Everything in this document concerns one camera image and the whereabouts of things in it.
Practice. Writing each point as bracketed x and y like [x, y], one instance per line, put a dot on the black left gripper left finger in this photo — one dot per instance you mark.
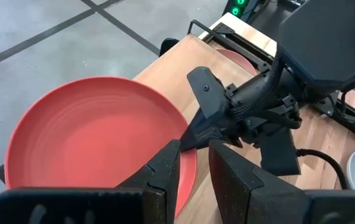
[152, 193]

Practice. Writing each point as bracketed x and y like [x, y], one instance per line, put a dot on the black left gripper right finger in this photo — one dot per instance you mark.
[245, 199]

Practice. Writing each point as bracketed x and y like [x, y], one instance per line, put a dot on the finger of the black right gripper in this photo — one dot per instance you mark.
[205, 132]
[208, 93]

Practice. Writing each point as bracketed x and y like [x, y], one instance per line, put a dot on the salmon plate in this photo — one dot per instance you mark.
[87, 130]
[237, 60]

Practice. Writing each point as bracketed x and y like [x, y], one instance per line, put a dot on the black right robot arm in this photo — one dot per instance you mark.
[326, 40]

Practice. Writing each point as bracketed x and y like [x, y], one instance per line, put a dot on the black box green lights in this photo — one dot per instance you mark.
[237, 11]

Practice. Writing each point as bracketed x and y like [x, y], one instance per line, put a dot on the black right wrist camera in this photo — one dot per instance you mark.
[276, 152]

